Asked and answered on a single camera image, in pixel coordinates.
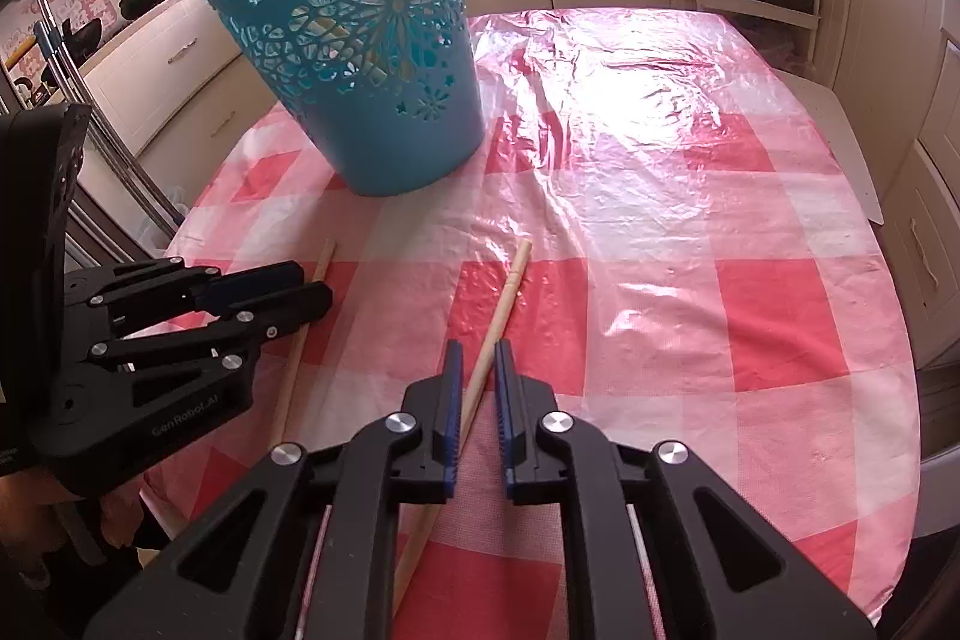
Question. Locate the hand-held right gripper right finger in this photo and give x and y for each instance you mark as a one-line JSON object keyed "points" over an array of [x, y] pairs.
{"points": [[505, 415]]}

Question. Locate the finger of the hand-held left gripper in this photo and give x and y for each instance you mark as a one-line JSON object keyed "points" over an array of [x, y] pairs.
{"points": [[225, 295], [300, 302]]}

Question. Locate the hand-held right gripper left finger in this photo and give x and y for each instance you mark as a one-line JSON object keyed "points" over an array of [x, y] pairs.
{"points": [[452, 415]]}

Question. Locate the wooden chopstick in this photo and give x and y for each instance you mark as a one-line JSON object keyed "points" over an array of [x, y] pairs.
{"points": [[292, 377], [506, 302]]}

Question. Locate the blue perforated plastic basket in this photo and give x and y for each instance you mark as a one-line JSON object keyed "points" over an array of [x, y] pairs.
{"points": [[390, 130]]}

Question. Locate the red white checkered tablecloth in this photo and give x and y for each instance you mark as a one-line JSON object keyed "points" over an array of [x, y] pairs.
{"points": [[675, 310]]}

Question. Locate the cream kitchen base cabinets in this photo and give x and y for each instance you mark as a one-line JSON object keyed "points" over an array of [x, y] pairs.
{"points": [[187, 63]]}

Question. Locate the black wok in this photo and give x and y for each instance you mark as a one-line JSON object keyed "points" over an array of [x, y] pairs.
{"points": [[82, 40]]}

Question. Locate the cream drawer cabinet unit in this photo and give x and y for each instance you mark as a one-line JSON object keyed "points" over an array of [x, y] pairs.
{"points": [[885, 10]]}

